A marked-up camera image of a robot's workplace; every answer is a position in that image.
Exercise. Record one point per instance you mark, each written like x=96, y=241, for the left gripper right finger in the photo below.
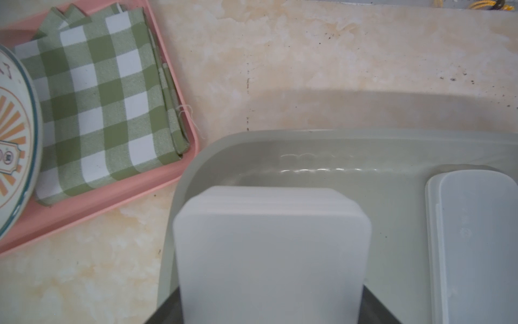
x=372, y=311

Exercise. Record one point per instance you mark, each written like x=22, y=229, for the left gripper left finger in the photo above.
x=170, y=312

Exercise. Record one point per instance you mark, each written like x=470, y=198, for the clear frosted pencil case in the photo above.
x=271, y=255

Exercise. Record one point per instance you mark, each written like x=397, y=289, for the grey plastic storage box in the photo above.
x=384, y=171

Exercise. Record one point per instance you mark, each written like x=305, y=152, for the pink plastic tray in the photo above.
x=38, y=222

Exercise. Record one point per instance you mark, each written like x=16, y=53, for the green checked cloth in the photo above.
x=108, y=109

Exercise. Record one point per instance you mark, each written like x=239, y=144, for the round orange patterned plate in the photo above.
x=21, y=138

